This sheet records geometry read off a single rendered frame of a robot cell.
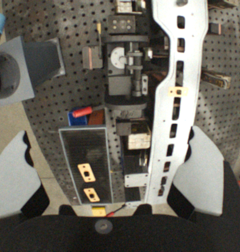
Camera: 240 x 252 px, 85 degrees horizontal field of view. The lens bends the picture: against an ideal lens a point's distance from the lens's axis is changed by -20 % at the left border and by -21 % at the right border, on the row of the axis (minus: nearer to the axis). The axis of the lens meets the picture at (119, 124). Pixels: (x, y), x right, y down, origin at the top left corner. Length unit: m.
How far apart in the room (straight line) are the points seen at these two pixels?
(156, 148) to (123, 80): 0.40
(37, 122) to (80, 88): 0.36
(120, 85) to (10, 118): 1.82
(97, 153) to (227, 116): 0.99
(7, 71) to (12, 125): 1.68
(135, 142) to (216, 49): 0.75
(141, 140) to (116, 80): 0.26
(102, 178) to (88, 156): 0.10
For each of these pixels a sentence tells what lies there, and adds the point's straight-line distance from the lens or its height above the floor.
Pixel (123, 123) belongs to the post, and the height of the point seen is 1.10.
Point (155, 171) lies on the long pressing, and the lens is 0.81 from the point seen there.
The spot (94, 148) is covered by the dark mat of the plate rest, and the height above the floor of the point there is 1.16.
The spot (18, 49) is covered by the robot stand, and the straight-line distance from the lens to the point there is 0.54.
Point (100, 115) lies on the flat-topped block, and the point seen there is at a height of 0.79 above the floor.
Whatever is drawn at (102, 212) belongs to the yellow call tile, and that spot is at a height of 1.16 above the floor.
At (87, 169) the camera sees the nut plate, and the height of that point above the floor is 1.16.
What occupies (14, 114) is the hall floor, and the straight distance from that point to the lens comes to 2.05.
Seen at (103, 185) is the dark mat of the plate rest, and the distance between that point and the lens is 0.61.
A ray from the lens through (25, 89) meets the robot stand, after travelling 0.54.
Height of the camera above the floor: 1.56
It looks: 62 degrees down
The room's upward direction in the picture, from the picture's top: 174 degrees clockwise
